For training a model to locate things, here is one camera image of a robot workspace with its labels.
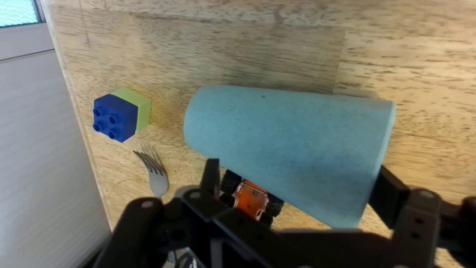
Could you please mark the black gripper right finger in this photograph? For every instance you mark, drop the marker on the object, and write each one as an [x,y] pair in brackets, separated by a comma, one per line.
[392,199]

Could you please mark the light blue plastic cup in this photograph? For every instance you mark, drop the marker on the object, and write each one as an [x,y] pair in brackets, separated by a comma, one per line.
[324,150]

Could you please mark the blue and green toy block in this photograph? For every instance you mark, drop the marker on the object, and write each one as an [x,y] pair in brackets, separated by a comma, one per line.
[121,113]

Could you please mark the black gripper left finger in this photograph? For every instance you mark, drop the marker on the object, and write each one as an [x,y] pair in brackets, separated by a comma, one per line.
[211,180]

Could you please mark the silver fork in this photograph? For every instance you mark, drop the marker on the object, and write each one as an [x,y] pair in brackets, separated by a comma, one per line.
[158,177]

